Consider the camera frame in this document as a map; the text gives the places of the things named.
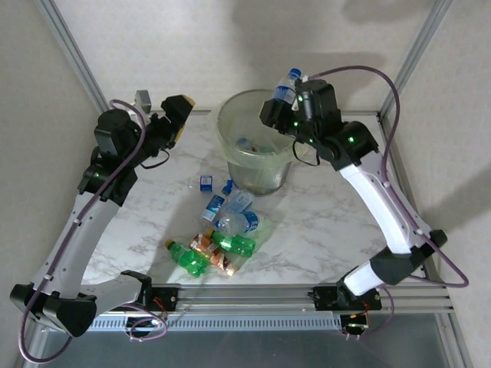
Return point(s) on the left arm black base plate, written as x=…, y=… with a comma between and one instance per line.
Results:
x=169, y=299

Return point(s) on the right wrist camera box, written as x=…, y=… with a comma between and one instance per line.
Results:
x=305, y=79

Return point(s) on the small circuit board with LED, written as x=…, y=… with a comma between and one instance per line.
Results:
x=354, y=326
x=155, y=322

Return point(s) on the aluminium frame post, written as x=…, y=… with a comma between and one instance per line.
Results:
x=78, y=61
x=413, y=57

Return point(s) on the orange label tea bottle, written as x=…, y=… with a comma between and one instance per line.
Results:
x=218, y=261

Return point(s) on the green plastic soda bottle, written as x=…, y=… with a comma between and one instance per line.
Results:
x=234, y=242
x=188, y=258

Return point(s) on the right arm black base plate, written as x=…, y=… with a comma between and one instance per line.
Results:
x=324, y=299

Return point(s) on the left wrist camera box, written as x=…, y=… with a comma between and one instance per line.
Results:
x=142, y=99

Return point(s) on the aluminium frame leg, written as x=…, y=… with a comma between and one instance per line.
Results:
x=456, y=345
x=36, y=354

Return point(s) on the wide aluminium mounting rail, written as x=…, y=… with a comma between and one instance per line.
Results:
x=245, y=299

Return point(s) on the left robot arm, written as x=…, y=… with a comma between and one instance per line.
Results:
x=76, y=237

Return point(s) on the crushed clear bottle blue label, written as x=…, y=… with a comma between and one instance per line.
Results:
x=234, y=223

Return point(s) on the clear bottle blue white label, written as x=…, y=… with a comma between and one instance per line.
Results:
x=213, y=207

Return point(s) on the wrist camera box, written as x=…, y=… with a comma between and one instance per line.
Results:
x=142, y=99
x=305, y=79

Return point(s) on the long clear water bottle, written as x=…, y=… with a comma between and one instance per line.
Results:
x=284, y=90

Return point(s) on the aluminium table edge rail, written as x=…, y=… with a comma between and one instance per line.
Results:
x=201, y=112
x=396, y=161

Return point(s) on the Pepsi bottle blue label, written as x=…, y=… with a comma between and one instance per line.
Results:
x=244, y=143

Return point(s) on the grey translucent bin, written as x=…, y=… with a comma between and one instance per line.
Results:
x=257, y=180

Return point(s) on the small blue label bottle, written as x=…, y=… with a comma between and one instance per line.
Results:
x=206, y=183

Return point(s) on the clear bottle barcode label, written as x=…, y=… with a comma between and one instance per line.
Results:
x=241, y=200

